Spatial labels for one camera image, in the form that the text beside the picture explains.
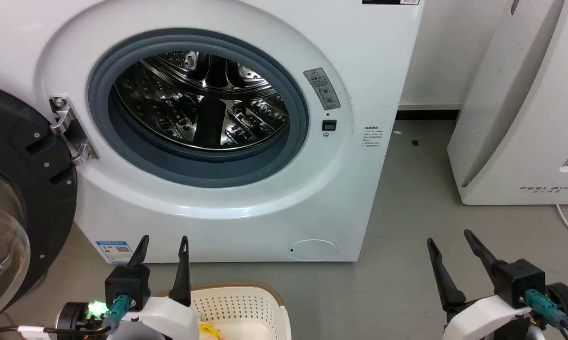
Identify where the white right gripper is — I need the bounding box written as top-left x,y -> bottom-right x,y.
426,229 -> 534,340

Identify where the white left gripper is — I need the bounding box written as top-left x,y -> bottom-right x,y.
108,235 -> 201,340

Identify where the yellow cloth item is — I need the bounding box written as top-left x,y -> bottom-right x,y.
198,321 -> 224,340

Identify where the black washing machine door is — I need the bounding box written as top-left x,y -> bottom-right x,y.
0,83 -> 79,326

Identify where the stainless steel washing machine drum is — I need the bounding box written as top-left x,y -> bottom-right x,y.
114,51 -> 290,152

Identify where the blue white energy label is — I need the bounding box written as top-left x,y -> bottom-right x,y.
95,241 -> 134,264

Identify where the cream perforated laundry basket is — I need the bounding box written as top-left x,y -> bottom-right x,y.
155,282 -> 293,340

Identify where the grey rubber door gasket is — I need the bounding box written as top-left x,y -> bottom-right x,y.
88,28 -> 310,189

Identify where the round white filter cover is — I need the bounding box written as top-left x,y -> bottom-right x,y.
288,239 -> 339,262

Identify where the black baseboard strip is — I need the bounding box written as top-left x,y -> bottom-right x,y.
396,110 -> 461,121

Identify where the white air purifier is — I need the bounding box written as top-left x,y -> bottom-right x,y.
447,0 -> 568,206

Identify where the small printed text label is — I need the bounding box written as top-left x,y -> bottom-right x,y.
363,125 -> 383,150

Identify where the metal door hinge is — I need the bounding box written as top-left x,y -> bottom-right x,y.
49,96 -> 99,166

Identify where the white front-load washing machine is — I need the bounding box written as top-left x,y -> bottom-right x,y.
0,0 -> 426,263

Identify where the grey warning sticker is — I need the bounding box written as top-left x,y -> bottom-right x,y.
304,68 -> 341,111

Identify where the teal right camera cable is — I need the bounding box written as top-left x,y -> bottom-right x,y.
524,289 -> 568,340

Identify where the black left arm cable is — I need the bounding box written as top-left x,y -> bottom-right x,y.
0,324 -> 110,340

